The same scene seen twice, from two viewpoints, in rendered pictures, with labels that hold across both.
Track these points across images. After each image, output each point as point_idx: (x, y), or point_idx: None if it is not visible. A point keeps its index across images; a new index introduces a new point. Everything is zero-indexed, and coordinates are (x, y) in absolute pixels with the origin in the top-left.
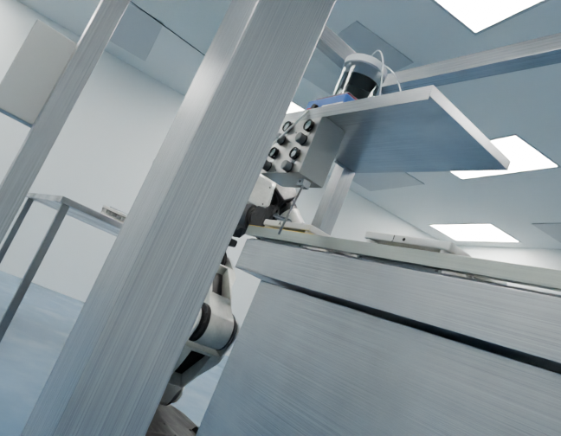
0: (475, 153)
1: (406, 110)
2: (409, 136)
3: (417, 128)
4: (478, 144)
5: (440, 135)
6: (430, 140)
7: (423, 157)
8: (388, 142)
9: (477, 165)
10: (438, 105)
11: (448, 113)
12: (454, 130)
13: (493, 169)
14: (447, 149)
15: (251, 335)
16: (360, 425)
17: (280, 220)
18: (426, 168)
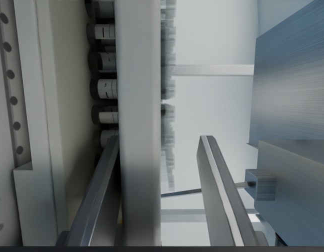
0: (260, 65)
1: (266, 138)
2: (289, 99)
3: (274, 111)
4: (253, 81)
5: (266, 96)
6: (276, 88)
7: (306, 47)
8: None
9: (268, 40)
10: (249, 132)
11: (250, 122)
12: (255, 102)
13: (261, 37)
14: (273, 71)
15: None
16: None
17: (219, 203)
18: None
